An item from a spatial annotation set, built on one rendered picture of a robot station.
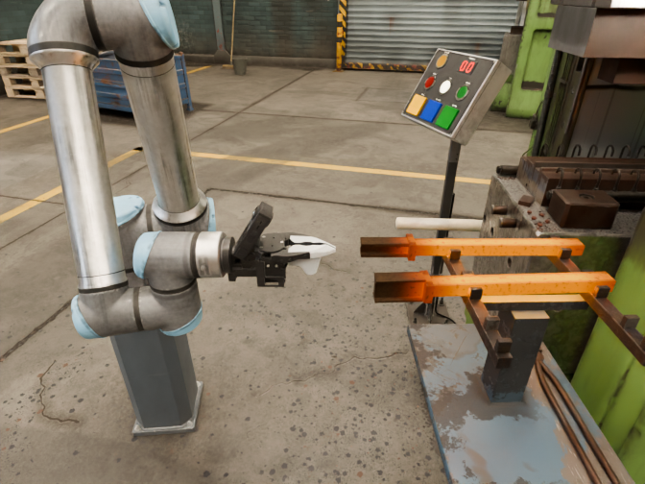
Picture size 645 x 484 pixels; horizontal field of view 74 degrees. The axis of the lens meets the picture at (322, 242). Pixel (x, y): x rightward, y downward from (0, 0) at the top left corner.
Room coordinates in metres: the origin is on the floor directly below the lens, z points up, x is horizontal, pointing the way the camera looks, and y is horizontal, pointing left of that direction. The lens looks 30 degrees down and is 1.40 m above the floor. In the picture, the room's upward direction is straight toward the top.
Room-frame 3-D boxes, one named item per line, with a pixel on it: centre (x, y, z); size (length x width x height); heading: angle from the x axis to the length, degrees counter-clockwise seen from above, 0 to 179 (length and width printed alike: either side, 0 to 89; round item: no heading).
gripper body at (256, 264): (0.71, 0.13, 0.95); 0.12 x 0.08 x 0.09; 90
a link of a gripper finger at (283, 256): (0.69, 0.07, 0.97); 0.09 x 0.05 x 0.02; 90
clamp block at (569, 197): (0.92, -0.62, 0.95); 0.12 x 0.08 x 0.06; 86
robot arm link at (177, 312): (0.71, 0.31, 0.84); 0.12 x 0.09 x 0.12; 105
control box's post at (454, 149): (1.66, -0.53, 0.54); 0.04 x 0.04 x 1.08; 86
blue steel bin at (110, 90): (5.79, 2.43, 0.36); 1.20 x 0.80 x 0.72; 63
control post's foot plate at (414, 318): (1.67, -0.53, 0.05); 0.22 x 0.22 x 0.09; 86
